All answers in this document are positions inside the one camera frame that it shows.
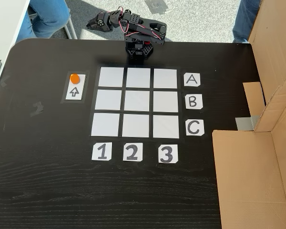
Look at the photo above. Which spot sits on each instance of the round orange token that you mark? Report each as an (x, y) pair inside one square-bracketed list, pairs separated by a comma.
[(75, 79)]

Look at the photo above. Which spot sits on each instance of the white nine-square grid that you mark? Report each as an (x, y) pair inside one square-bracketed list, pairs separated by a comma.
[(135, 102)]

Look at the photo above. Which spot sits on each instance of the white metal chair leg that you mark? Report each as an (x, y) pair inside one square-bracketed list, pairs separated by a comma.
[(70, 29)]

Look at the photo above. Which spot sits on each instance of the red and black clamp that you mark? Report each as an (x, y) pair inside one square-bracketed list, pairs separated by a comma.
[(147, 43)]

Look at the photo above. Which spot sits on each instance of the person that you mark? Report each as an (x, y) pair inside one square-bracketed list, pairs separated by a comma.
[(47, 16), (244, 19)]

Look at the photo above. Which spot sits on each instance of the grey tape patch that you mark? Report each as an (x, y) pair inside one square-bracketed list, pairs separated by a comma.
[(156, 6)]

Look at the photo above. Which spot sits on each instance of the white arrow paper sheet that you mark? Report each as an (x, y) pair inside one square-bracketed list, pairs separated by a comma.
[(74, 91)]

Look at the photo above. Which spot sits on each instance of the white desk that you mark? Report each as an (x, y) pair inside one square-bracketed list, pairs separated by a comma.
[(4, 21)]

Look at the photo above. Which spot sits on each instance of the paper sheet letter B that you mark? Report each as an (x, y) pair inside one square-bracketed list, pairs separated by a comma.
[(193, 101)]

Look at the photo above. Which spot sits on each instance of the paper sheet number 1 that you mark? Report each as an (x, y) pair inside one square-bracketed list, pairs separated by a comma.
[(101, 152)]

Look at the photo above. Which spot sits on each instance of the paper sheet number 2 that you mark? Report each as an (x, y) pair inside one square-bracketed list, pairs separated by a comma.
[(132, 152)]

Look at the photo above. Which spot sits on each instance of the paper sheet letter C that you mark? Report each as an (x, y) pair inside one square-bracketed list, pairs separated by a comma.
[(194, 127)]

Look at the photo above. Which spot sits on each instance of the paper sheet number 3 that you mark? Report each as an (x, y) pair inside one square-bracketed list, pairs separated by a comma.
[(167, 153)]

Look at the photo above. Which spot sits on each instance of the brown cardboard box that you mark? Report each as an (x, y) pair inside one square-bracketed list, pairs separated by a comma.
[(274, 43), (250, 179)]

